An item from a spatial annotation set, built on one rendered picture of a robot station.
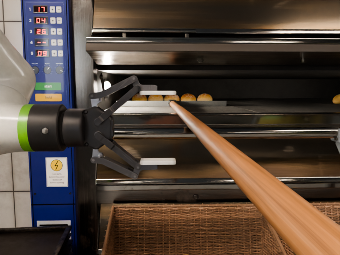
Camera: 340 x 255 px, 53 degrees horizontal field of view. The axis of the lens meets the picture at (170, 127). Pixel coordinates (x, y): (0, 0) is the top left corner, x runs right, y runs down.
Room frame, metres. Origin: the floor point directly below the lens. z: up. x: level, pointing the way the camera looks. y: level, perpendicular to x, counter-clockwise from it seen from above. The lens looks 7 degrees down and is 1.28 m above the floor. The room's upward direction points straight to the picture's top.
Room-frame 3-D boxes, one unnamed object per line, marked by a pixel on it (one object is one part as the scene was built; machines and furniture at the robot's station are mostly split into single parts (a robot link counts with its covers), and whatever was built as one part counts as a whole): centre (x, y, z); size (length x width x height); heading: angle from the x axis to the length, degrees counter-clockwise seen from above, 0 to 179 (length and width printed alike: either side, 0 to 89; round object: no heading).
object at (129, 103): (1.86, 0.00, 1.20); 0.55 x 0.36 x 0.03; 93
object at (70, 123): (0.66, 0.16, 1.20); 0.09 x 0.07 x 0.08; 92
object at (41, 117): (0.66, 0.23, 1.20); 0.12 x 0.06 x 0.09; 2
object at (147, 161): (0.66, 0.02, 1.13); 0.07 x 0.03 x 0.01; 92
